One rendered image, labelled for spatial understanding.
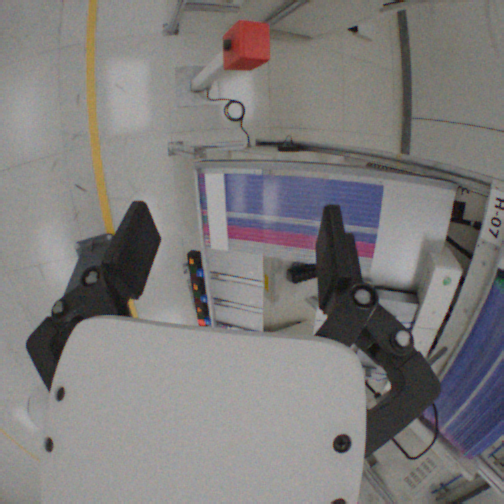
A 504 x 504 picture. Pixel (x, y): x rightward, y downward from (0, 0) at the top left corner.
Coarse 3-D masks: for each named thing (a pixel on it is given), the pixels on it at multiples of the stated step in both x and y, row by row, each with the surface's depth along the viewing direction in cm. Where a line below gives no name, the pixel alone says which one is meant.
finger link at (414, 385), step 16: (384, 352) 8; (416, 352) 8; (384, 368) 8; (400, 368) 7; (416, 368) 7; (400, 384) 7; (416, 384) 7; (432, 384) 7; (384, 400) 7; (400, 400) 7; (416, 400) 7; (432, 400) 7; (368, 416) 7; (384, 416) 7; (400, 416) 6; (416, 416) 6; (368, 432) 6; (384, 432) 6; (368, 448) 6
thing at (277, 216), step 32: (224, 192) 73; (256, 192) 69; (288, 192) 66; (320, 192) 63; (352, 192) 60; (224, 224) 78; (256, 224) 74; (288, 224) 70; (352, 224) 63; (288, 256) 74
